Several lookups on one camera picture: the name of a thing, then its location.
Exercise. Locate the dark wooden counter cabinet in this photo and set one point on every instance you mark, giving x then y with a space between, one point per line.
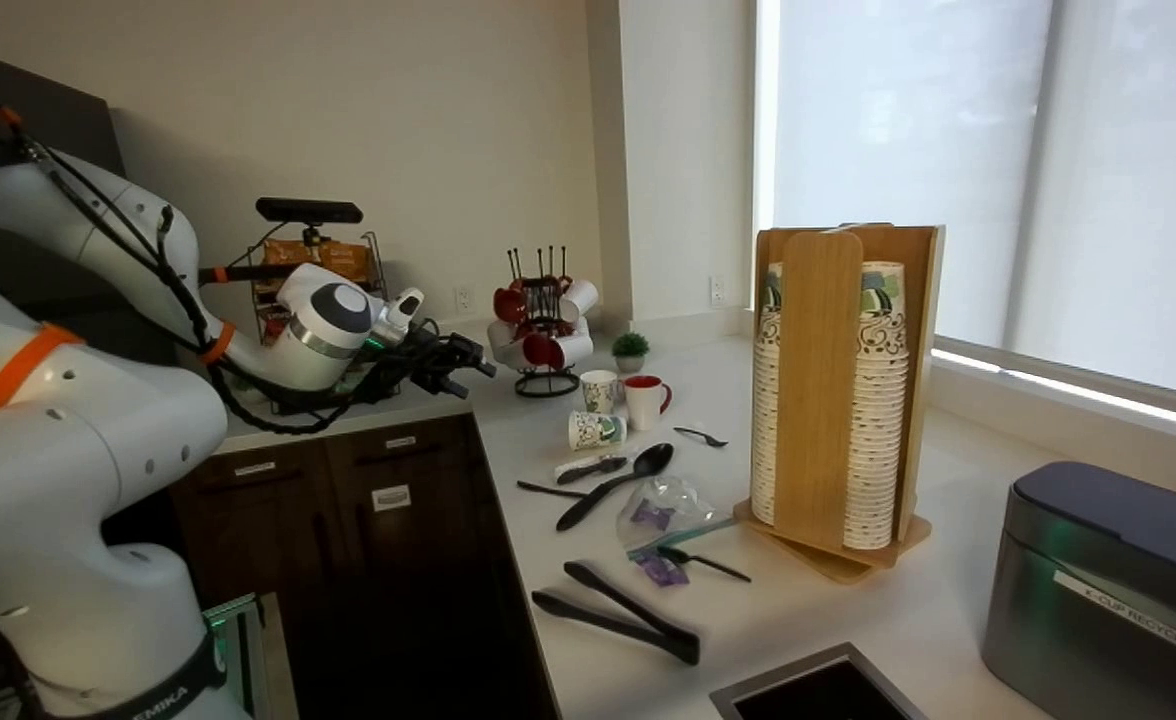
350 560

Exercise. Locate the window with white blind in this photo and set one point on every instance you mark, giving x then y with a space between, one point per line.
1015 184

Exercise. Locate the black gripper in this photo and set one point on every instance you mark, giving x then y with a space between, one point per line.
423 363

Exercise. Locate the black plastic serving spoon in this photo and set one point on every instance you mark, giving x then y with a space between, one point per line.
613 491

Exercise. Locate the stack of patterned paper cups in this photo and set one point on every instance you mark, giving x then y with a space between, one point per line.
873 415
767 402

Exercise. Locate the black stereo camera on tripod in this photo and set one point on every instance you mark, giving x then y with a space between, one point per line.
309 211

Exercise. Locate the large patterned paper cup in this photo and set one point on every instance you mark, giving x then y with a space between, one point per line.
599 391

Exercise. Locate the small purple packet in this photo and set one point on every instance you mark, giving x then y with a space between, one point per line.
657 570

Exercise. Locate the small green potted plant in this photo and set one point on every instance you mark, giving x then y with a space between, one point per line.
630 355

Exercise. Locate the grey metal countertop bin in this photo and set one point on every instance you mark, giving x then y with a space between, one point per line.
1108 601

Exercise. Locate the black plastic fork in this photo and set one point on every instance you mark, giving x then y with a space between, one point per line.
701 435

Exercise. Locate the black plastic tongs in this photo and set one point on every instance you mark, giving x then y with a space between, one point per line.
613 618

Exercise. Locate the clear zip plastic bag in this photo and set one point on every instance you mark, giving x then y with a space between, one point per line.
661 514

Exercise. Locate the small black stirrer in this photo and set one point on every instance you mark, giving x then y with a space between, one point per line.
713 565

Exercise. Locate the white mug red inside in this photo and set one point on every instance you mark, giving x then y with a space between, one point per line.
508 306
545 348
583 299
643 407

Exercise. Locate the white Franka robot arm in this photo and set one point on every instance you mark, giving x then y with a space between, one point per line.
81 443

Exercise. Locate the small patterned paper coffee cup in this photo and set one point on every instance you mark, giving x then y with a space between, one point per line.
594 431

